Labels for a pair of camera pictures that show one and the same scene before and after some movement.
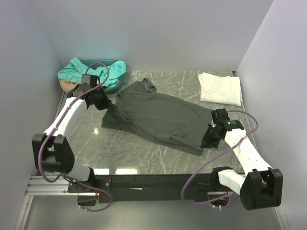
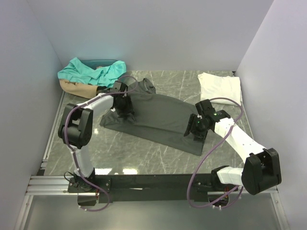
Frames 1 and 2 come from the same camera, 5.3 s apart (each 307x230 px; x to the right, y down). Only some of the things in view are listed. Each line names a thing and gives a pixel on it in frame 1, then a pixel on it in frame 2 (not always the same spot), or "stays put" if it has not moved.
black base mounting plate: (125, 188) stays put
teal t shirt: (109, 75) stays put
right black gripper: (206, 143) to (191, 128)
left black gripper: (106, 101) to (129, 109)
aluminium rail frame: (51, 185) stays put
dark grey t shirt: (163, 118) stays put
